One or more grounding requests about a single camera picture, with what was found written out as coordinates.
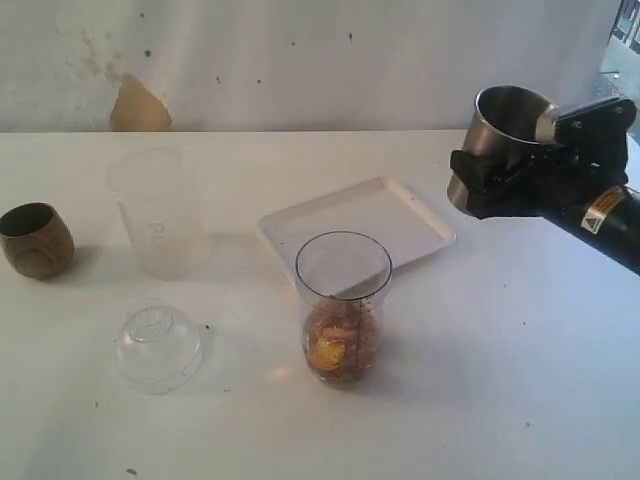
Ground brown contents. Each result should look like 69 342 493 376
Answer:
302 299 381 385

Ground clear dome shaker lid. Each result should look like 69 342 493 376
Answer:
113 299 204 395

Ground translucent white plastic cup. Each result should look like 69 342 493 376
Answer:
107 148 210 279

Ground stainless steel cup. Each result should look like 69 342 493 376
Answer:
447 85 556 217

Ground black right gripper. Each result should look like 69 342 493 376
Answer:
450 139 628 219

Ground white rectangular tray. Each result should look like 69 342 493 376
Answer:
258 177 456 281

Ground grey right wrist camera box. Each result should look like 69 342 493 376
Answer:
534 96 637 146

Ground clear plastic shaker cup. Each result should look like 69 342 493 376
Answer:
294 230 393 387

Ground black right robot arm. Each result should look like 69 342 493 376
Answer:
450 147 639 274

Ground brown wooden cup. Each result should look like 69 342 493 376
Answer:
1 202 75 280

